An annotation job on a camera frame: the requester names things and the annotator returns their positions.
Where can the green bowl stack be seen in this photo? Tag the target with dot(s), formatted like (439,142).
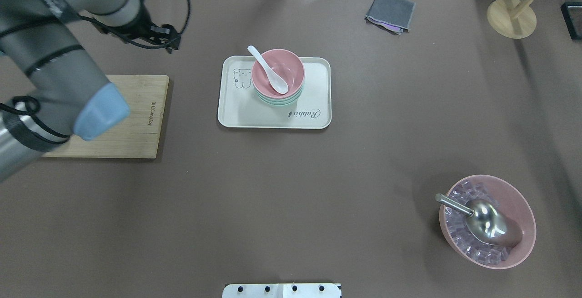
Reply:
(279,102)

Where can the bamboo cutting board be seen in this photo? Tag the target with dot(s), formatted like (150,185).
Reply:
(138,135)

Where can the wooden cup tree stand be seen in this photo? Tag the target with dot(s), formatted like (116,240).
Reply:
(514,19)

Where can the metal ice scoop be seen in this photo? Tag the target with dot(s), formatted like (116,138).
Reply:
(483,220)

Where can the black tray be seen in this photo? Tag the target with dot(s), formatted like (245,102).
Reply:
(572,14)

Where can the white ceramic spoon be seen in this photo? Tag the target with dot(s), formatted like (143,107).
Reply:
(276,81)

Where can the cream rabbit tray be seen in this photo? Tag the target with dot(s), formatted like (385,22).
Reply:
(240,105)

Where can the grey folded cloth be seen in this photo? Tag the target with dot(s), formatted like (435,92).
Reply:
(392,15)

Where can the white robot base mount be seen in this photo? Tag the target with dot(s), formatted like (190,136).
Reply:
(283,290)

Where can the small pink bowl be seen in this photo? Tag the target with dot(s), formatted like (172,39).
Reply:
(284,63)

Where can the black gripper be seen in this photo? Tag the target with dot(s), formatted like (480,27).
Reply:
(144,23)

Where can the large pink ice bowl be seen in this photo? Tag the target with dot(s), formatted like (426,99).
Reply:
(513,205)

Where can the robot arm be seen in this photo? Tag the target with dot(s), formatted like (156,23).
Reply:
(72,96)

